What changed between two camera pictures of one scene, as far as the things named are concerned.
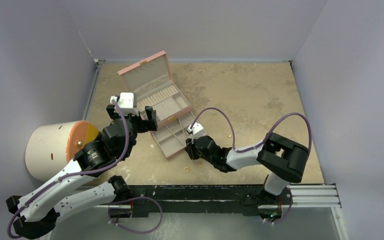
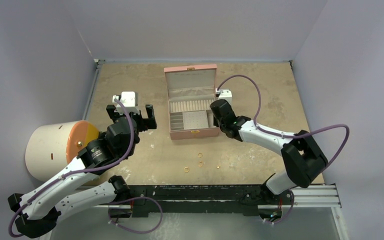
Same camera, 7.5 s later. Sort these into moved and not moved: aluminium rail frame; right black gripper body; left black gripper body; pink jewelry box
Moved: pink jewelry box; right black gripper body
Not moved: aluminium rail frame; left black gripper body
